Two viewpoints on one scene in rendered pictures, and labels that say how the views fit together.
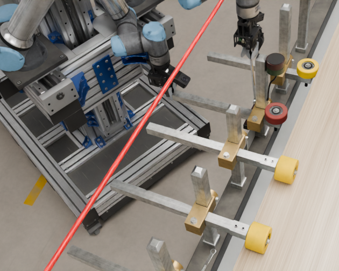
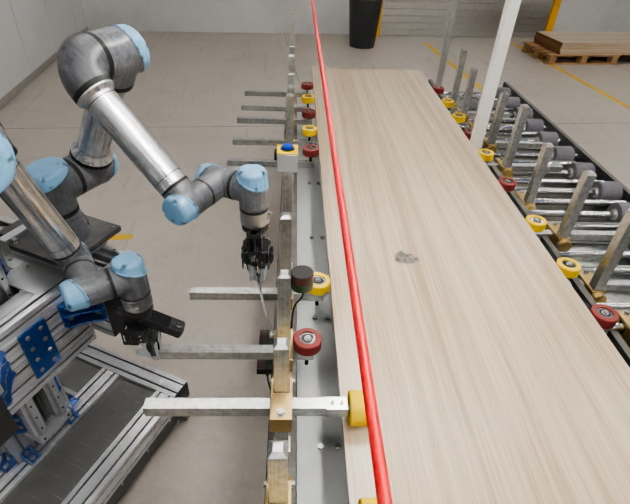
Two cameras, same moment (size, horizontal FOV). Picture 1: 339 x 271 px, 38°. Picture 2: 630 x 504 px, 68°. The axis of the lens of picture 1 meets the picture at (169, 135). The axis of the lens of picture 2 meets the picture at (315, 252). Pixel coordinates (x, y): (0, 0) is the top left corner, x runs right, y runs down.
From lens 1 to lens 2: 0.56 m
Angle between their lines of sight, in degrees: 32
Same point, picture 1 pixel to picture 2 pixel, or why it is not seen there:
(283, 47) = (286, 264)
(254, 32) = (265, 246)
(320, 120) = not seen: hidden behind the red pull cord
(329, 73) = (344, 284)
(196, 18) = not seen: hidden behind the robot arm
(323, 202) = (417, 437)
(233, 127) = (283, 369)
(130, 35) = (92, 275)
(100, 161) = (35, 485)
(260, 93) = (284, 320)
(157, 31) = (136, 263)
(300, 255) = not seen: outside the picture
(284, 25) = (287, 237)
